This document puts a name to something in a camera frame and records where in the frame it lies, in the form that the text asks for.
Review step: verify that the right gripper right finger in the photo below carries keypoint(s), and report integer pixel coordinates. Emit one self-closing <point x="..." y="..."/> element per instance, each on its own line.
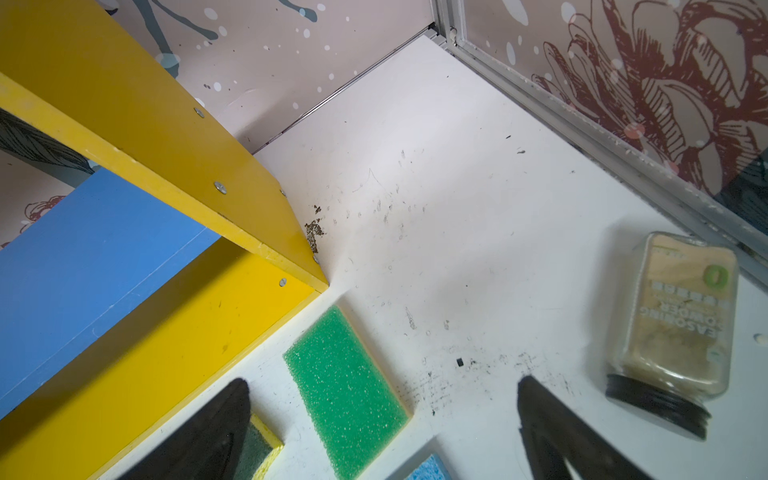
<point x="557" y="441"/>

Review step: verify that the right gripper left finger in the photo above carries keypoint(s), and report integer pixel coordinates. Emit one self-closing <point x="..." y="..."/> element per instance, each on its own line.
<point x="206" y="446"/>

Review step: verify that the green yellow sponge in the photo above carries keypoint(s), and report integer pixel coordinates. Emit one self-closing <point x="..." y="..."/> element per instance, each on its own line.
<point x="353" y="407"/>

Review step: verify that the blue lower shelf board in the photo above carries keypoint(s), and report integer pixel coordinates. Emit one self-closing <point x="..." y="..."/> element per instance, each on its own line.
<point x="79" y="270"/>

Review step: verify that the dark green wavy sponge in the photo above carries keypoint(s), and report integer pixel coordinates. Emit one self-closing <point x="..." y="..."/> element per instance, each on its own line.
<point x="261" y="448"/>

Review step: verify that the light blue sponge right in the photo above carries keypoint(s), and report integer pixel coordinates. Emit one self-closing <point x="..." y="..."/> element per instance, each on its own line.
<point x="431" y="468"/>

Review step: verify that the seasoning jar right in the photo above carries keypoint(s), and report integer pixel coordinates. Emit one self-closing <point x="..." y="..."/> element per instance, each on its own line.
<point x="669" y="347"/>

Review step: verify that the yellow shelf frame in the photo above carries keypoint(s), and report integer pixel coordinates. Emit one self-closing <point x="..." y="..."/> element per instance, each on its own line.
<point x="77" y="90"/>

